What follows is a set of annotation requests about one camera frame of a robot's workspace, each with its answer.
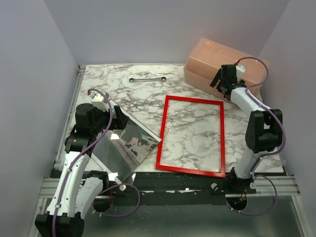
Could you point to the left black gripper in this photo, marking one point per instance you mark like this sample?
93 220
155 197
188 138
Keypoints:
120 122

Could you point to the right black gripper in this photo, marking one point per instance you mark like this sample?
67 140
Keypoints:
217 78

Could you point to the red wooden picture frame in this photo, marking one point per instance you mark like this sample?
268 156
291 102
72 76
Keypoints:
192 137

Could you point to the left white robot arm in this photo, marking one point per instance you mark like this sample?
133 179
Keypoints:
64 217

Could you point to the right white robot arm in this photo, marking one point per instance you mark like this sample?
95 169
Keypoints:
263 133

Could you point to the landscape photo print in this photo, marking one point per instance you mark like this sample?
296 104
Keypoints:
120 152

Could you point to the silver ratchet wrench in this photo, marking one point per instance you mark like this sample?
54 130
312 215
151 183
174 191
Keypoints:
133 80

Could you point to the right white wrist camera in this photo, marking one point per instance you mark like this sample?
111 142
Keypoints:
240 70

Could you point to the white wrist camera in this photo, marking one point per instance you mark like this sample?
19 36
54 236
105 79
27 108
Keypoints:
98 101
240 70

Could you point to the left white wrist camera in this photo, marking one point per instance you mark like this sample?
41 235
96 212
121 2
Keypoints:
98 101

